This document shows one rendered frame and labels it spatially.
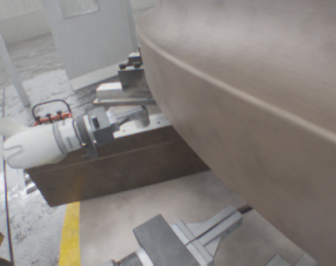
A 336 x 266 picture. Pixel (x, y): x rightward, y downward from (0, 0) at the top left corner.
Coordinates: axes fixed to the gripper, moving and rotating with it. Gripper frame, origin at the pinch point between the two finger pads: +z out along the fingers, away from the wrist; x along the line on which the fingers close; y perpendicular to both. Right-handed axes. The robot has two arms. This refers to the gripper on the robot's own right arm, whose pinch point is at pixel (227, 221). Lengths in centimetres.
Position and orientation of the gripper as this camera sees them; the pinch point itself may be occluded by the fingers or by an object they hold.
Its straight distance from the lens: 39.1
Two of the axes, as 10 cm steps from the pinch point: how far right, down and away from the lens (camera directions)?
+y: -1.3, -8.1, -5.7
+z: 8.4, -4.0, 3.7
